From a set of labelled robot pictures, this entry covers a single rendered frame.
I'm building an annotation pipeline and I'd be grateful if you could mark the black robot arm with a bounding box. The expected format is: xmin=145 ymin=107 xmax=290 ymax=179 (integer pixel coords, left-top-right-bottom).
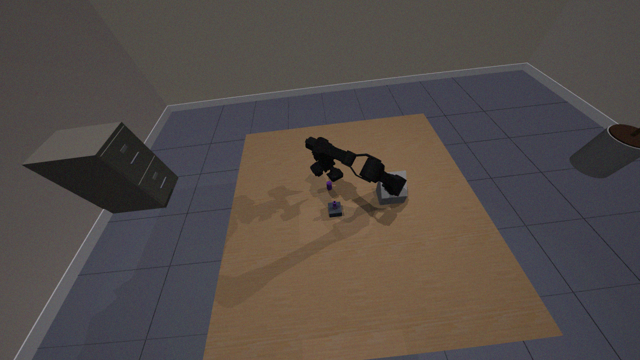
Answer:
xmin=305 ymin=137 xmax=407 ymax=196

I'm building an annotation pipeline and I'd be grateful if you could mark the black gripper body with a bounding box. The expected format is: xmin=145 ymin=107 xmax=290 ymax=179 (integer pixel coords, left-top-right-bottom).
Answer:
xmin=313 ymin=156 xmax=343 ymax=182

